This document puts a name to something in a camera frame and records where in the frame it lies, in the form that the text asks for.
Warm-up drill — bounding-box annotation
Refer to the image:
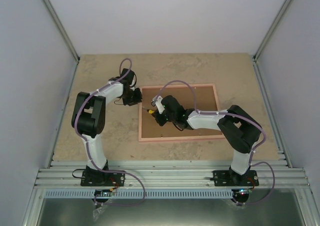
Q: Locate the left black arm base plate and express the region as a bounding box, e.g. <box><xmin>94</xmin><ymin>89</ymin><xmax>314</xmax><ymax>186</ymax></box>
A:
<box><xmin>80</xmin><ymin>170</ymin><xmax>125</xmax><ymax>187</ymax></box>

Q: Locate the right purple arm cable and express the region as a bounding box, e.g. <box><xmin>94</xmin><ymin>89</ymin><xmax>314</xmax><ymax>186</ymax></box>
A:
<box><xmin>157</xmin><ymin>80</ymin><xmax>277</xmax><ymax>206</ymax></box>

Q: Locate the left aluminium corner post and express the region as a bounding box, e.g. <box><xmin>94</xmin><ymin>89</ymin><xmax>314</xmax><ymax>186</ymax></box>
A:
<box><xmin>41</xmin><ymin>0</ymin><xmax>80</xmax><ymax>63</ymax></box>

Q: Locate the pink wooden picture frame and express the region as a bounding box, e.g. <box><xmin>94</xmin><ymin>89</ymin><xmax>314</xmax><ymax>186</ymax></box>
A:
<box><xmin>137</xmin><ymin>83</ymin><xmax>225</xmax><ymax>144</ymax></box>

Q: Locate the clear plastic bag scrap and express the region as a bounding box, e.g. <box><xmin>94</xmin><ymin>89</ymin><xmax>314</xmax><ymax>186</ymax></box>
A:
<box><xmin>92</xmin><ymin>205</ymin><xmax>109</xmax><ymax>222</ymax></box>

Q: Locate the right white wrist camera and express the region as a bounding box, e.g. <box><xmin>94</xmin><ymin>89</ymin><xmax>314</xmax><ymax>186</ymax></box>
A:
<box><xmin>151</xmin><ymin>96</ymin><xmax>165</xmax><ymax>114</ymax></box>

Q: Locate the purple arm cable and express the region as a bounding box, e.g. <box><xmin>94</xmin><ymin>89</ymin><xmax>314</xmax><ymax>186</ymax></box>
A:
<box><xmin>157</xmin><ymin>80</ymin><xmax>277</xmax><ymax>206</ymax></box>
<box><xmin>74</xmin><ymin>58</ymin><xmax>147</xmax><ymax>208</ymax></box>

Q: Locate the brown frame backing board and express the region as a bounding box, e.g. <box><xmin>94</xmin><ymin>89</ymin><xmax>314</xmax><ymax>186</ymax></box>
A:
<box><xmin>140</xmin><ymin>86</ymin><xmax>222</xmax><ymax>139</ymax></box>

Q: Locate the grey slotted cable duct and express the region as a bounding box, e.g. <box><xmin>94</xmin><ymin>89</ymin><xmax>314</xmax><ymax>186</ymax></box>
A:
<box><xmin>44</xmin><ymin>189</ymin><xmax>234</xmax><ymax>199</ymax></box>

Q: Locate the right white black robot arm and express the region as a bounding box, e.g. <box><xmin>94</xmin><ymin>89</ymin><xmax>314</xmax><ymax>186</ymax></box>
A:
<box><xmin>151</xmin><ymin>95</ymin><xmax>266</xmax><ymax>186</ymax></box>

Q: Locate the aluminium corner post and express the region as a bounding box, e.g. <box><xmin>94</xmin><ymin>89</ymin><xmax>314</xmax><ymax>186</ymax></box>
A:
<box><xmin>252</xmin><ymin>0</ymin><xmax>294</xmax><ymax>63</ymax></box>
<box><xmin>41</xmin><ymin>0</ymin><xmax>80</xmax><ymax>63</ymax></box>

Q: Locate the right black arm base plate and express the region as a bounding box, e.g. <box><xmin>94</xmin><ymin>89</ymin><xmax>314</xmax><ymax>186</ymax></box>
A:
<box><xmin>210</xmin><ymin>170</ymin><xmax>260</xmax><ymax>186</ymax></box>

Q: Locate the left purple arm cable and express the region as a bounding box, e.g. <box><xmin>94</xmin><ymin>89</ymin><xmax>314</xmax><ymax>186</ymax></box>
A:
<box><xmin>74</xmin><ymin>58</ymin><xmax>147</xmax><ymax>208</ymax></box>

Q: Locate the right aluminium corner post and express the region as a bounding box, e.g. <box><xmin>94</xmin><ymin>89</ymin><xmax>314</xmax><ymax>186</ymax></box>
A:
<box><xmin>252</xmin><ymin>0</ymin><xmax>294</xmax><ymax>63</ymax></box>

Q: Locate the aluminium mounting rail base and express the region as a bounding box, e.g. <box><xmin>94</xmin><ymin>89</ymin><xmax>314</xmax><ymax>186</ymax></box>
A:
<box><xmin>34</xmin><ymin>160</ymin><xmax>310</xmax><ymax>189</ymax></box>

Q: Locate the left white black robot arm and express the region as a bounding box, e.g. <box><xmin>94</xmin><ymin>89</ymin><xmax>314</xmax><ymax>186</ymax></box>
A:
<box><xmin>71</xmin><ymin>69</ymin><xmax>142</xmax><ymax>187</ymax></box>

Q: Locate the yellow handled screwdriver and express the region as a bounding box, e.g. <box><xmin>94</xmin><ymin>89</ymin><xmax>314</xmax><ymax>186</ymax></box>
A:
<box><xmin>142</xmin><ymin>107</ymin><xmax>155</xmax><ymax>115</ymax></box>

